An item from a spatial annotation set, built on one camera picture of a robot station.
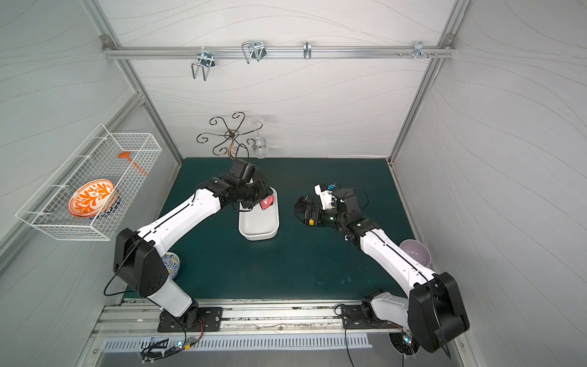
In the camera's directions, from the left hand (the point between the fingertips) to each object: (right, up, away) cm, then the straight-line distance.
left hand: (272, 194), depth 82 cm
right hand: (+11, -6, -4) cm, 12 cm away
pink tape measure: (-2, -3, -1) cm, 4 cm away
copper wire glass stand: (-17, +20, +6) cm, 27 cm away
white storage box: (-8, -14, +15) cm, 22 cm away
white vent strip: (-29, -46, -12) cm, 56 cm away
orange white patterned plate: (-49, 0, -19) cm, 53 cm away
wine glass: (-6, +19, +13) cm, 24 cm away
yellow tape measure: (+16, -14, +18) cm, 27 cm away
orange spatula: (-51, +14, -4) cm, 53 cm away
